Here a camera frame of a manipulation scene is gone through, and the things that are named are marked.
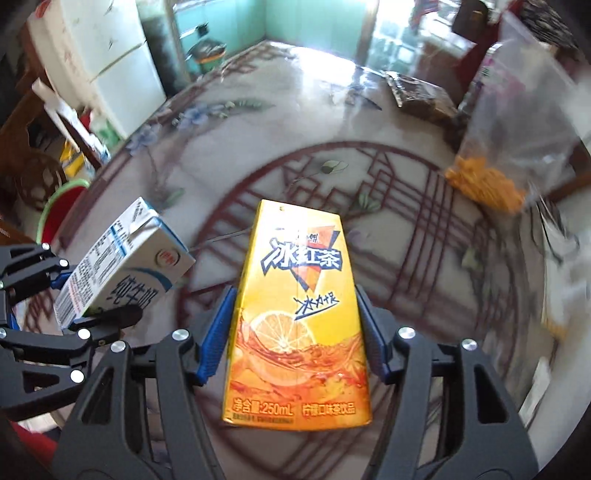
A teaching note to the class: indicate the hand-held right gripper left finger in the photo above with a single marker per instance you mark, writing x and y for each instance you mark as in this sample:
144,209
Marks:
214,341

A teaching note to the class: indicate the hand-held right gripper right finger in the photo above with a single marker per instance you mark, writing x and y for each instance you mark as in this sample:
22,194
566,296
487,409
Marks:
374,341

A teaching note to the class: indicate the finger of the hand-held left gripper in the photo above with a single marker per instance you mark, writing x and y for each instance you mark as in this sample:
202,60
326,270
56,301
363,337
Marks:
46,350
32,272

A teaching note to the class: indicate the green rimmed red basin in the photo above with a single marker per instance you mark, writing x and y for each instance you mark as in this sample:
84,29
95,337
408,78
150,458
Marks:
60,217

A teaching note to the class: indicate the white milk carton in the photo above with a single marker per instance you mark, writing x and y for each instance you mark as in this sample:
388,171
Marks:
120,267

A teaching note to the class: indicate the yellow tea carton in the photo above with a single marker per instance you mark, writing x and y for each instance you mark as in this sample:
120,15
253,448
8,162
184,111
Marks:
295,300

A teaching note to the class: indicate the green trash bin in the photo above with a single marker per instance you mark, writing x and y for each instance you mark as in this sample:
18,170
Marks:
207,57

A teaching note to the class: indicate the yellow plastic item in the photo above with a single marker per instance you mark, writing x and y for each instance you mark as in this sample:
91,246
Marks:
73,159

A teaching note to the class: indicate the carved wooden chair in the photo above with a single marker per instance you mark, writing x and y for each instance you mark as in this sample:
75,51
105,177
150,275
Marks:
25,134

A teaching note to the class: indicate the white refrigerator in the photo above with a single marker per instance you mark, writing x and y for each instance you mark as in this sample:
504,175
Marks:
115,69

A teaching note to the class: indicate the floral tablecloth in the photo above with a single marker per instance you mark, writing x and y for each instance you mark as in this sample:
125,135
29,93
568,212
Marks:
323,115

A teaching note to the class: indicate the dark snack packet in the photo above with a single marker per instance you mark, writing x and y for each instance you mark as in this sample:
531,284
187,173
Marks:
420,94

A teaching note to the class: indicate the clear bag of orange snacks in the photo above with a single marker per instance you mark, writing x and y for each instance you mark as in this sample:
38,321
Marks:
508,115

